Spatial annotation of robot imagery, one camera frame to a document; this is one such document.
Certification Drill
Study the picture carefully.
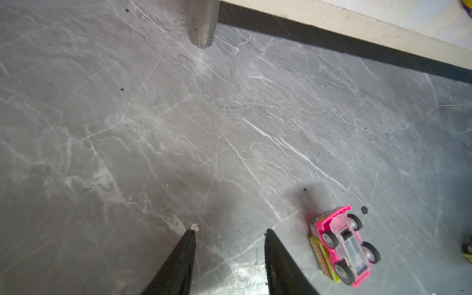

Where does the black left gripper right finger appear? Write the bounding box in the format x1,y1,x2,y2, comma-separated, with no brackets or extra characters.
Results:
264,229,319,295

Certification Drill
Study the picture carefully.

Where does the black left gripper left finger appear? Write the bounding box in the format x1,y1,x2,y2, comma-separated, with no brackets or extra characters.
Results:
141,229,196,295

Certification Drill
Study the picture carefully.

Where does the yellow banana figure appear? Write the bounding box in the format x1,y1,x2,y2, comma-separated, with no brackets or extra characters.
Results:
461,0,472,17

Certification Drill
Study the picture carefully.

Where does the white two-tier metal shelf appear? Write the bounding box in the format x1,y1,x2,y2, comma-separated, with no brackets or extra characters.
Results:
187,0,472,71

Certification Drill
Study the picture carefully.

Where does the pink black toy car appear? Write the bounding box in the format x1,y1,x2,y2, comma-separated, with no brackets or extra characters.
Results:
309,205,381,288

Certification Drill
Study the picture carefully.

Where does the green orange toy car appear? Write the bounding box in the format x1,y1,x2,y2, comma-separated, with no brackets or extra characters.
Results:
462,243,472,263

